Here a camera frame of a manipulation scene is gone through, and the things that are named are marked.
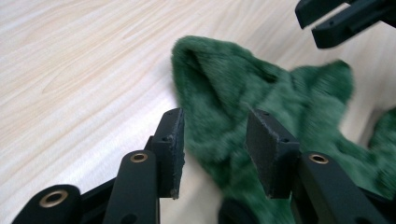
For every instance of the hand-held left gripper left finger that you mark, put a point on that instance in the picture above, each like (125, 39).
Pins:
(171, 155)

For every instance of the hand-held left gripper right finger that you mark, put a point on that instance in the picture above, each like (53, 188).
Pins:
(271, 155)

